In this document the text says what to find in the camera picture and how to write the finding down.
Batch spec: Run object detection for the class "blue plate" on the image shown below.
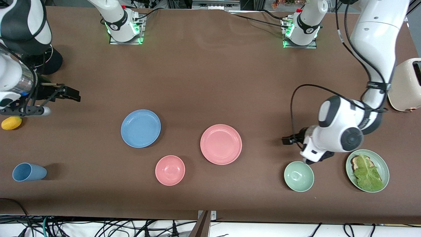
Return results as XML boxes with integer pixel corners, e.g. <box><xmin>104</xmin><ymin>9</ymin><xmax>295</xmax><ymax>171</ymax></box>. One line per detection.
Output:
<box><xmin>121</xmin><ymin>109</ymin><xmax>161</xmax><ymax>148</ymax></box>

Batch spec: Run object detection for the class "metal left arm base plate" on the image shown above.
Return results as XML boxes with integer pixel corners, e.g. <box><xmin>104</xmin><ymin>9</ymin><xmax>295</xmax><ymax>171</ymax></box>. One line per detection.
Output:
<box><xmin>282</xmin><ymin>18</ymin><xmax>318</xmax><ymax>49</ymax></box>

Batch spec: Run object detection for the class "pink bowl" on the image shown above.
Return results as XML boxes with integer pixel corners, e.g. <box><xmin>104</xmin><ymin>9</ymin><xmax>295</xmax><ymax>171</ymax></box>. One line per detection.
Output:
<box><xmin>155</xmin><ymin>155</ymin><xmax>186</xmax><ymax>186</ymax></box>

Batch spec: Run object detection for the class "dark pot with blue handle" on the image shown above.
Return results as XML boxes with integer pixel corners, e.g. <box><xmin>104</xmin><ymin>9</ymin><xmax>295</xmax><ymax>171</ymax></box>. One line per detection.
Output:
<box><xmin>23</xmin><ymin>46</ymin><xmax>63</xmax><ymax>75</ymax></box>

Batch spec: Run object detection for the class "green lettuce leaf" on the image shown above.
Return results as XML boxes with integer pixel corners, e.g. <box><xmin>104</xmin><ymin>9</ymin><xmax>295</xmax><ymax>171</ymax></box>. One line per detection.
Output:
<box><xmin>354</xmin><ymin>154</ymin><xmax>384</xmax><ymax>192</ymax></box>

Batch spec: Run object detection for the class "orange green background object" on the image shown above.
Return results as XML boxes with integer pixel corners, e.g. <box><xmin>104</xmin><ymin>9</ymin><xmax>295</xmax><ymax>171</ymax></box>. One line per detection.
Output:
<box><xmin>271</xmin><ymin>0</ymin><xmax>308</xmax><ymax>10</ymax></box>

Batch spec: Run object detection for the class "aluminium frame bar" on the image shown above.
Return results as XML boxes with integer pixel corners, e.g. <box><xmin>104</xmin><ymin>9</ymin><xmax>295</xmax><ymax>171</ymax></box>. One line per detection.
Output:
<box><xmin>192</xmin><ymin>0</ymin><xmax>240</xmax><ymax>10</ymax></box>

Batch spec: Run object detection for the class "toast slice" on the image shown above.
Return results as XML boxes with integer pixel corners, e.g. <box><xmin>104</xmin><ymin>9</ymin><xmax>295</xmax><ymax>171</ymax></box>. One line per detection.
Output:
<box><xmin>351</xmin><ymin>156</ymin><xmax>372</xmax><ymax>172</ymax></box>

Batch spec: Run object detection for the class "grey metal bracket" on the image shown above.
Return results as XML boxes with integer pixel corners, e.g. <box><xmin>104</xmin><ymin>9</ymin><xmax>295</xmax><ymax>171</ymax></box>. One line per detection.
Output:
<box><xmin>197</xmin><ymin>211</ymin><xmax>217</xmax><ymax>222</ymax></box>

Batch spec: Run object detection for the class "black base cable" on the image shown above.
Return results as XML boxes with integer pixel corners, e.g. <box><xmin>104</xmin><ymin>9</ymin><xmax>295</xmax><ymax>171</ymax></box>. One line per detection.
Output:
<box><xmin>230</xmin><ymin>13</ymin><xmax>287</xmax><ymax>29</ymax></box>
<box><xmin>260</xmin><ymin>9</ymin><xmax>285</xmax><ymax>22</ymax></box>
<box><xmin>133</xmin><ymin>7</ymin><xmax>165</xmax><ymax>25</ymax></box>

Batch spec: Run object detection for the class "glass pot lid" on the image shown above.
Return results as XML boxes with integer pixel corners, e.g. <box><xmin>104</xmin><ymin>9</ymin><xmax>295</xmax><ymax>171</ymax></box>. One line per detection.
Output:
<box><xmin>23</xmin><ymin>46</ymin><xmax>53</xmax><ymax>68</ymax></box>

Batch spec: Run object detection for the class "green plate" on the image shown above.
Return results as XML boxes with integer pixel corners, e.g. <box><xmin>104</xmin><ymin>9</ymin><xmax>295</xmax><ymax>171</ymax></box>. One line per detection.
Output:
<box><xmin>346</xmin><ymin>149</ymin><xmax>390</xmax><ymax>193</ymax></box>

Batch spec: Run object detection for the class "dark camera post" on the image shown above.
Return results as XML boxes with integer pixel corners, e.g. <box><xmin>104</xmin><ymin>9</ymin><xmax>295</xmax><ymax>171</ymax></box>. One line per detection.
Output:
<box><xmin>189</xmin><ymin>211</ymin><xmax>211</xmax><ymax>237</ymax></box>

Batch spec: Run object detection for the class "brown table cover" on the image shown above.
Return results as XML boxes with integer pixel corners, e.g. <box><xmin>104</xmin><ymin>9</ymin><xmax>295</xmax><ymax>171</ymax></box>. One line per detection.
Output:
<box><xmin>0</xmin><ymin>6</ymin><xmax>421</xmax><ymax>225</ymax></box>

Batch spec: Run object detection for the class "pink plate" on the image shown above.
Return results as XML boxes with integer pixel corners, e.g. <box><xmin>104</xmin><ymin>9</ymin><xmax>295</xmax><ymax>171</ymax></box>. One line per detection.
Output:
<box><xmin>200</xmin><ymin>124</ymin><xmax>242</xmax><ymax>165</ymax></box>

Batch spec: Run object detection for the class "yellow lemon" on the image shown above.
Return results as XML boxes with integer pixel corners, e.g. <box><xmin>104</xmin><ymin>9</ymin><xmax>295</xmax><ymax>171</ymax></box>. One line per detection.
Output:
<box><xmin>1</xmin><ymin>116</ymin><xmax>22</xmax><ymax>130</ymax></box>

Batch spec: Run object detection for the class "blue cup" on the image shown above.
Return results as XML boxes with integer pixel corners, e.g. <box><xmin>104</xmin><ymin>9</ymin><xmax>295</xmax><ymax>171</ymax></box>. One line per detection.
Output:
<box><xmin>12</xmin><ymin>163</ymin><xmax>47</xmax><ymax>182</ymax></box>

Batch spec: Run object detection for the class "green bowl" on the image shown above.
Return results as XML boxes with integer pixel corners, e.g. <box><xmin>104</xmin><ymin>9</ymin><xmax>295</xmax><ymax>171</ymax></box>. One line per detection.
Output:
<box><xmin>284</xmin><ymin>161</ymin><xmax>314</xmax><ymax>192</ymax></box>

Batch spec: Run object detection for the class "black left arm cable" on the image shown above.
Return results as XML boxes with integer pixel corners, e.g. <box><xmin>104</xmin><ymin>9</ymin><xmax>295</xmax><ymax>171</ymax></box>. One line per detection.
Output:
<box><xmin>289</xmin><ymin>0</ymin><xmax>392</xmax><ymax>139</ymax></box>

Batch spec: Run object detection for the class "beige toaster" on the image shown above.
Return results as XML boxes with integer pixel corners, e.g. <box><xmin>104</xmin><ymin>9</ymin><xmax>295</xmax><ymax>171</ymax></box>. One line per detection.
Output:
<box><xmin>387</xmin><ymin>58</ymin><xmax>421</xmax><ymax>113</ymax></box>

